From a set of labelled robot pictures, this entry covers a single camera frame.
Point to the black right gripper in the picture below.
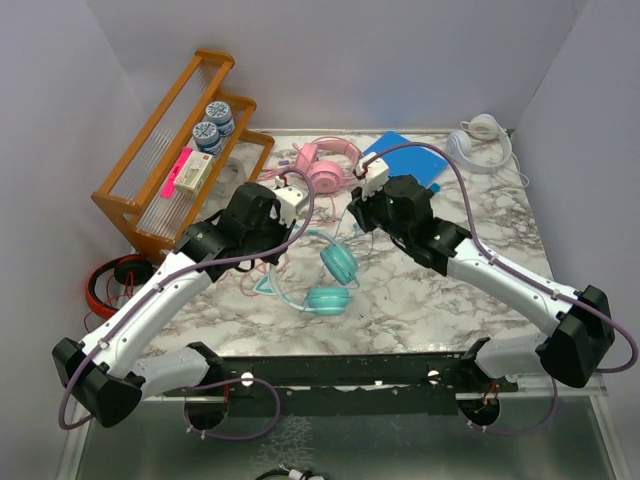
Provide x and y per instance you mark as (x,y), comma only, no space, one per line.
(360,207)

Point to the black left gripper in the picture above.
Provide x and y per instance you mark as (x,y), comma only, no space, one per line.
(282,229)

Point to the pink cat-ear headphones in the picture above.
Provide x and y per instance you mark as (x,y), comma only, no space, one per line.
(317,160)

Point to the teal cat-ear headphones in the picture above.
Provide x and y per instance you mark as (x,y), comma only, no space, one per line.
(338,275)

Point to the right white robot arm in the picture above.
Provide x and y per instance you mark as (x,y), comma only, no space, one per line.
(571,339)

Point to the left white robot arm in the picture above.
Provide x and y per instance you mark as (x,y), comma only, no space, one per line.
(104,372)

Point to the white headphones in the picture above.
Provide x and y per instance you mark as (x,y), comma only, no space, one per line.
(484,129)

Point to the red black headphones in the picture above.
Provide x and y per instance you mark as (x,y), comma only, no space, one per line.
(113,284)

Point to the blue notebook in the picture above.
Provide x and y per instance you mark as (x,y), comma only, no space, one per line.
(423,164)

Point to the clear tape roll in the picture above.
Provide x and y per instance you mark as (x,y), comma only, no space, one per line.
(231,176)

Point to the small cardboard box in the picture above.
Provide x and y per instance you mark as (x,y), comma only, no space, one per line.
(194,172)

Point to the wooden tiered shelf rack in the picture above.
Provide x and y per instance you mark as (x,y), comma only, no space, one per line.
(130,196)

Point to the blue-lidded jar front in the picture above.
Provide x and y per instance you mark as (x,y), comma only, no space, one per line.
(206,136)

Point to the blue-lidded jar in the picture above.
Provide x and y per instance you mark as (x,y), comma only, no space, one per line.
(206,136)
(220,114)

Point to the blue-lidded jar rear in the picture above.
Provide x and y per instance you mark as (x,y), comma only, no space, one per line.
(220,114)

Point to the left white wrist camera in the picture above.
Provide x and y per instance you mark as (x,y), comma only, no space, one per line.
(292,200)

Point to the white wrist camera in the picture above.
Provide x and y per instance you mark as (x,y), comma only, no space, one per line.
(292,200)
(372,177)

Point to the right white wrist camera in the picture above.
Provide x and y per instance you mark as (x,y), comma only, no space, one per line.
(372,177)

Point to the black front mounting rail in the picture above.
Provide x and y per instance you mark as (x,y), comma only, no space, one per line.
(369,384)

